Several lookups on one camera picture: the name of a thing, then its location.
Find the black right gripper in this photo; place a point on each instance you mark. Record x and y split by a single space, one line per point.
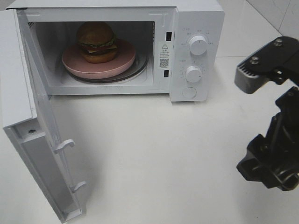
274 160

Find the burger with lettuce and cheese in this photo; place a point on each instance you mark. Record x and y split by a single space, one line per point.
96 42

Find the white microwave knob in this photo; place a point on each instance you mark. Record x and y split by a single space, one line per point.
198 45
193 74

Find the white microwave door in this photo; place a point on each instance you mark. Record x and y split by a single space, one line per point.
28 119

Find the white microwave oven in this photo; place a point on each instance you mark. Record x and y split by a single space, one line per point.
143 23

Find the glass microwave turntable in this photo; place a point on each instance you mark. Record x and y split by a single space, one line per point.
117 70

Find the upper white microwave knob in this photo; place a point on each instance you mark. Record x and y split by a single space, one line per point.
198 45

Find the white warning label sticker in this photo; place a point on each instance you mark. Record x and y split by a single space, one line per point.
164 55

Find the pink round plate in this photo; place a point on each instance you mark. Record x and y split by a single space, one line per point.
124 48

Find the lower white microwave knob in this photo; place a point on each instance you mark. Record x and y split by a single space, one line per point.
193 74

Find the round white door button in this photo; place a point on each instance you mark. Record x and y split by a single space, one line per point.
189 92

